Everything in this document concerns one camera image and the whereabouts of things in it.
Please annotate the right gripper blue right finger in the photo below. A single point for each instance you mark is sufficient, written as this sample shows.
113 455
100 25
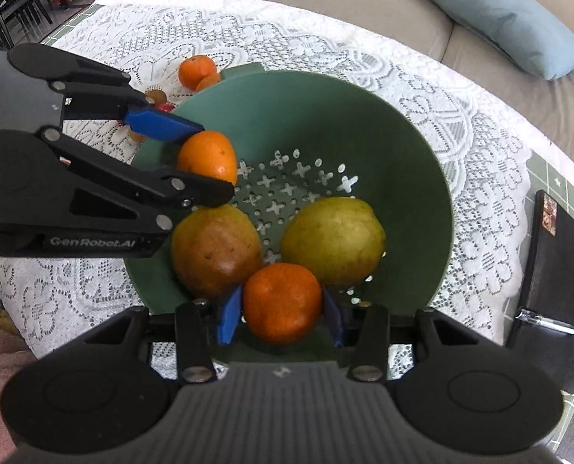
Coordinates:
363 329

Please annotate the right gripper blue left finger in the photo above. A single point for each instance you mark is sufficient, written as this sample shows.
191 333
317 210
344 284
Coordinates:
200 325

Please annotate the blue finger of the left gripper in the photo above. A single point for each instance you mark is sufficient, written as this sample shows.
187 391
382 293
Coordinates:
93 90
163 188

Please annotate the orange mandarin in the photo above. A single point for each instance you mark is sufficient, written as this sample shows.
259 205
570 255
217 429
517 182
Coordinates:
192 71
210 154
281 303

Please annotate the brown kiwi fruit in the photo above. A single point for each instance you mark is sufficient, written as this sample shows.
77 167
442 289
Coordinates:
157 96

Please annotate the black notebook with pen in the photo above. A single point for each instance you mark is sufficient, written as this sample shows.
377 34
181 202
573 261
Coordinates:
543 329

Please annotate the white lace tablecloth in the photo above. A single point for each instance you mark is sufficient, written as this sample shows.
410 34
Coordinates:
447 163

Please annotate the light blue pillow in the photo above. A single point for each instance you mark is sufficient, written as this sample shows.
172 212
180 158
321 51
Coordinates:
523 30

